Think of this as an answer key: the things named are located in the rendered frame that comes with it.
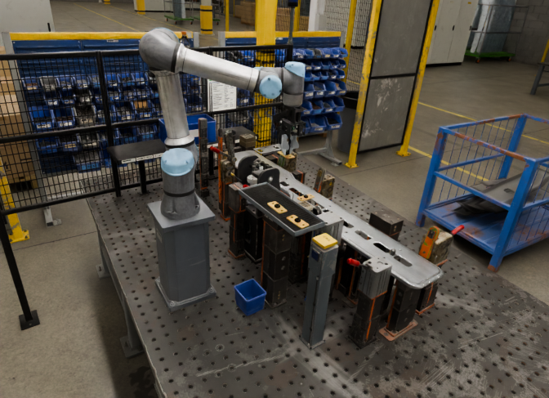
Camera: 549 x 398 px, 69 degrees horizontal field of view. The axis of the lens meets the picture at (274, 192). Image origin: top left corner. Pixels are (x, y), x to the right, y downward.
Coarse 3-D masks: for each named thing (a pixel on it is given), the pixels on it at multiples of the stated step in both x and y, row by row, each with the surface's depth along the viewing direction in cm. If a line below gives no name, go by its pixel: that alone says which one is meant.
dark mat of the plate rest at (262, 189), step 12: (252, 192) 159; (264, 192) 160; (276, 192) 160; (264, 204) 151; (288, 204) 152; (276, 216) 144; (288, 216) 144; (300, 216) 145; (312, 216) 145; (300, 228) 137
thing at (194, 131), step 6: (198, 114) 249; (204, 114) 251; (162, 120) 239; (192, 120) 249; (198, 120) 251; (210, 120) 247; (162, 126) 234; (192, 126) 233; (198, 126) 235; (210, 126) 239; (162, 132) 237; (192, 132) 235; (198, 132) 237; (210, 132) 241; (162, 138) 239; (198, 138) 239; (210, 138) 243
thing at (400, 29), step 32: (384, 0) 409; (416, 0) 433; (384, 32) 427; (416, 32) 453; (384, 64) 447; (416, 64) 475; (384, 96) 471; (416, 96) 496; (384, 128) 495; (352, 160) 483
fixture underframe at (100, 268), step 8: (104, 248) 275; (104, 256) 274; (104, 264) 283; (104, 272) 285; (112, 272) 254; (120, 296) 235; (128, 312) 216; (128, 320) 219; (128, 328) 221; (128, 336) 228; (136, 336) 226; (128, 344) 231; (136, 344) 228; (128, 352) 226; (136, 352) 226
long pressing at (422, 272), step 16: (288, 176) 213; (288, 192) 196; (304, 192) 197; (336, 208) 184; (352, 224) 172; (368, 224) 174; (352, 240) 161; (368, 240) 162; (384, 240) 162; (368, 256) 152; (384, 256) 153; (400, 256) 153; (416, 256) 154; (400, 272) 144; (416, 272) 145; (432, 272) 145; (416, 288) 138
